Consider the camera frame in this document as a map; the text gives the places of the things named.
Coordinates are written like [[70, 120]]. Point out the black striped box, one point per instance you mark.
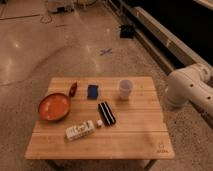
[[107, 114]]

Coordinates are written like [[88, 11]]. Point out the wooden folding table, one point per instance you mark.
[[139, 132]]

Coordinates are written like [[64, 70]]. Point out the black box on floor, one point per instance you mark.
[[127, 31]]

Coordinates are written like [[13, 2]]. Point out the grey wall rail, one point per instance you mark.
[[178, 48]]

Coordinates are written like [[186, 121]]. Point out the small white cube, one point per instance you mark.
[[99, 123]]

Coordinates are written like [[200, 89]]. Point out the orange frying pan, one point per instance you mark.
[[55, 106]]

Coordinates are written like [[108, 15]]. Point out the blue sponge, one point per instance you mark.
[[92, 91]]

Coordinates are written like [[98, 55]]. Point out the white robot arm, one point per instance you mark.
[[190, 84]]

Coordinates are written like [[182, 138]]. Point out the white equipment on floor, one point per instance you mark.
[[55, 6]]

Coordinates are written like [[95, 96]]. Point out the white rectangular box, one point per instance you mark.
[[80, 130]]

